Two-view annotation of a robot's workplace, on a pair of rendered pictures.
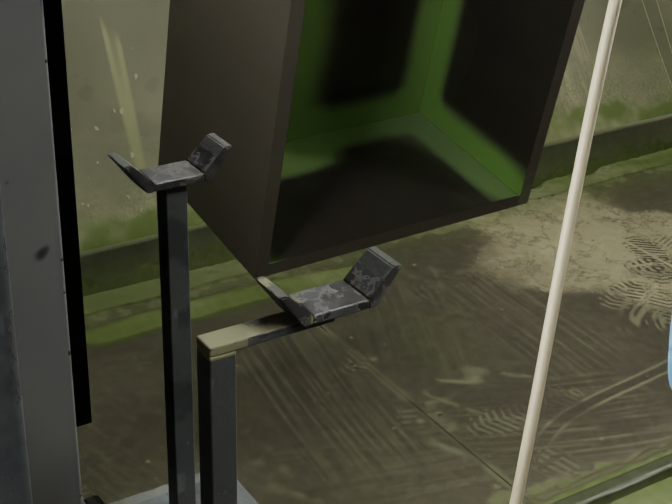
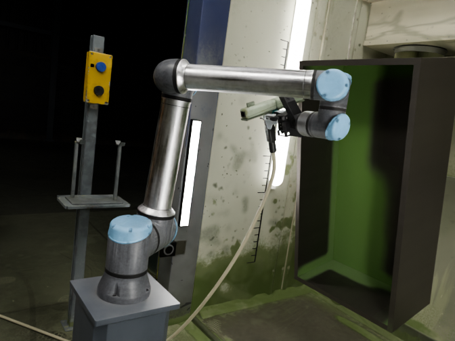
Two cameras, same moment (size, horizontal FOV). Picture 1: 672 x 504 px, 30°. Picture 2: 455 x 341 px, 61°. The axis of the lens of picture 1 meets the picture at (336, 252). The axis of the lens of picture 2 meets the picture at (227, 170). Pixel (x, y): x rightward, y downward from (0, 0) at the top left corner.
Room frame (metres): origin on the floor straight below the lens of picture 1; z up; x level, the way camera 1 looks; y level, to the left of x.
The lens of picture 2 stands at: (1.21, -1.94, 1.33)
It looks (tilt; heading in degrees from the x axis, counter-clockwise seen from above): 8 degrees down; 86
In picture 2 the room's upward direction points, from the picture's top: 8 degrees clockwise
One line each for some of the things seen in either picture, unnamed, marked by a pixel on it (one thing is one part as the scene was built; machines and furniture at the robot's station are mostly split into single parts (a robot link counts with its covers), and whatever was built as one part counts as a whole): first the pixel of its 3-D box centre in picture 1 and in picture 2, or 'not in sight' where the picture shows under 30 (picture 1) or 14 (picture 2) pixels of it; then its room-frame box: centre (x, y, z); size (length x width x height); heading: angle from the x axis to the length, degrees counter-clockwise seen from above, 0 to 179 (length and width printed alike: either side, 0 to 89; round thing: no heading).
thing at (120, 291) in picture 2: not in sight; (125, 279); (0.99, -0.59, 0.69); 0.19 x 0.19 x 0.10
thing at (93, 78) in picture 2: not in sight; (97, 78); (0.62, 0.16, 1.42); 0.12 x 0.06 x 0.26; 33
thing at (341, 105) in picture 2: not in sight; (334, 91); (1.62, -0.65, 1.45); 0.12 x 0.09 x 0.12; 69
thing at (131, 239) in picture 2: not in sight; (130, 242); (0.99, -0.58, 0.83); 0.17 x 0.15 x 0.18; 69
